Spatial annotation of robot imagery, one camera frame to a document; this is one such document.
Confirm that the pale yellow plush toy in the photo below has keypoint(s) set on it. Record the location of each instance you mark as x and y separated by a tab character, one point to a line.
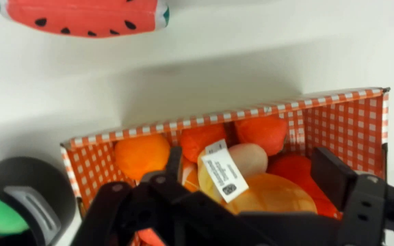
249	159

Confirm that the orange checkered cardboard box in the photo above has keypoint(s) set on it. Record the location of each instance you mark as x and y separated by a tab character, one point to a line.
342	123

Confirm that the black bowl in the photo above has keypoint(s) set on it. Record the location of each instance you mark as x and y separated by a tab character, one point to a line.
47	178

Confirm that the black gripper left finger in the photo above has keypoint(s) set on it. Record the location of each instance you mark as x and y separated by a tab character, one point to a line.
173	164

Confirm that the toy squishy pineapple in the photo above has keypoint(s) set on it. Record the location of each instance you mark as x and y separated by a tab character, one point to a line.
270	193

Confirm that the peach half plush toy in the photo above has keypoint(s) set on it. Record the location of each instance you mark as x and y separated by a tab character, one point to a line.
260	134

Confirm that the orange red plush toy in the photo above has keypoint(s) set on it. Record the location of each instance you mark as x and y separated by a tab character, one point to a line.
202	139

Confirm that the watermelon slice toy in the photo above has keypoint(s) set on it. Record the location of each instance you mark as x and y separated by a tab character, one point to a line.
83	16

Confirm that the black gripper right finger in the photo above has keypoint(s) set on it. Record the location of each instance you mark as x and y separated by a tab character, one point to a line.
336	182

